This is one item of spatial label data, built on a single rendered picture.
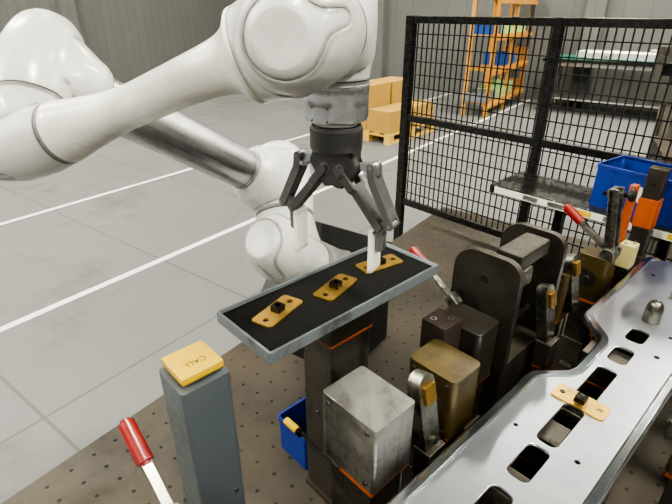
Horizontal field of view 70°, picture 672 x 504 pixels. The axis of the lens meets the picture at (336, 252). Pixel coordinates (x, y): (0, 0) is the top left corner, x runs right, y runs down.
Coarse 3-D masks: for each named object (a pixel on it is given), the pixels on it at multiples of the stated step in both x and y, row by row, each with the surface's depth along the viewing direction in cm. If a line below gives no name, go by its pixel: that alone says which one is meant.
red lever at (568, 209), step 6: (570, 204) 117; (564, 210) 117; (570, 210) 116; (576, 210) 116; (570, 216) 117; (576, 216) 116; (582, 216) 116; (576, 222) 116; (582, 222) 115; (582, 228) 116; (588, 228) 115; (588, 234) 115; (594, 234) 114; (594, 240) 114; (600, 240) 113; (600, 246) 114
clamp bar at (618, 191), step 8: (608, 192) 108; (616, 192) 107; (624, 192) 107; (632, 192) 105; (608, 200) 108; (616, 200) 107; (632, 200) 106; (608, 208) 109; (616, 208) 108; (608, 216) 109; (616, 216) 108; (608, 224) 110; (616, 224) 109; (608, 232) 110; (616, 232) 112; (608, 240) 111; (616, 240) 112; (608, 248) 112; (616, 248) 113; (616, 256) 114
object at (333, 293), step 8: (336, 280) 80; (344, 280) 81; (352, 280) 81; (320, 288) 79; (328, 288) 79; (336, 288) 78; (344, 288) 79; (320, 296) 77; (328, 296) 77; (336, 296) 77
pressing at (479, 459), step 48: (624, 288) 111; (624, 336) 94; (528, 384) 82; (576, 384) 82; (624, 384) 82; (480, 432) 73; (528, 432) 73; (576, 432) 73; (624, 432) 73; (432, 480) 65; (480, 480) 65; (576, 480) 65
